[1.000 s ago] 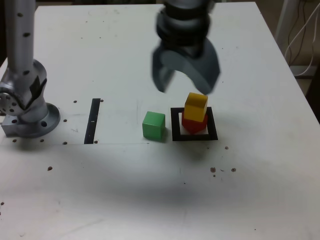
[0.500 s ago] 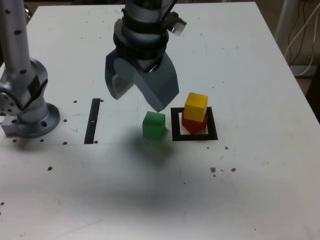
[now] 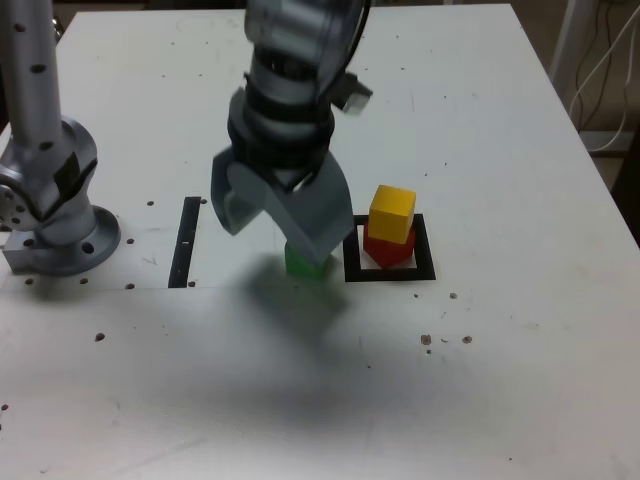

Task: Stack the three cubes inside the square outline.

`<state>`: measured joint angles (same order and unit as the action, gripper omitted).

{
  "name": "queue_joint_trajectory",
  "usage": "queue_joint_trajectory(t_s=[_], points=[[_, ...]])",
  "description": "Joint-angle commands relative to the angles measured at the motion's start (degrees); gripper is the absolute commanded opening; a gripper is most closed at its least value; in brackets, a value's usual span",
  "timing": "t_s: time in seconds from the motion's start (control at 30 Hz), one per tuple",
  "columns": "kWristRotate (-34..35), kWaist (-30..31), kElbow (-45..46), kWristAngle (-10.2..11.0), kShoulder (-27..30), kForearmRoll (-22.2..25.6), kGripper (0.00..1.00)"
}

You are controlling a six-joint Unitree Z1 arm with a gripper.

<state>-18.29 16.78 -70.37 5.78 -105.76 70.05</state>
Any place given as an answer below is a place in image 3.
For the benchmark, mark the yellow cube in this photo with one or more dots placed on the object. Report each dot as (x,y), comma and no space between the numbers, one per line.
(392,215)

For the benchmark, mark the green cube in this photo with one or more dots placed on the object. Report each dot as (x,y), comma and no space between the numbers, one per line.
(305,268)

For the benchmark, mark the grey gripper camera box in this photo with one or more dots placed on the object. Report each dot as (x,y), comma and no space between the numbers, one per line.
(357,97)

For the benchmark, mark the black tape square outline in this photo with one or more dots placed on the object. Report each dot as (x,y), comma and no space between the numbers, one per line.
(390,276)

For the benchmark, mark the red cube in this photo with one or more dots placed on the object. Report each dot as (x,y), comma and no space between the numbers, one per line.
(387,255)

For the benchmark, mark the black tape strip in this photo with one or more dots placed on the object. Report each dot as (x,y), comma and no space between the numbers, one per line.
(182,250)

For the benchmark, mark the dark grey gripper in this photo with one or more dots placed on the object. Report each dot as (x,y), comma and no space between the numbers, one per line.
(290,179)

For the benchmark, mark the white post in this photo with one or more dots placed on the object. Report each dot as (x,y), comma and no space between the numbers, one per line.
(562,40)

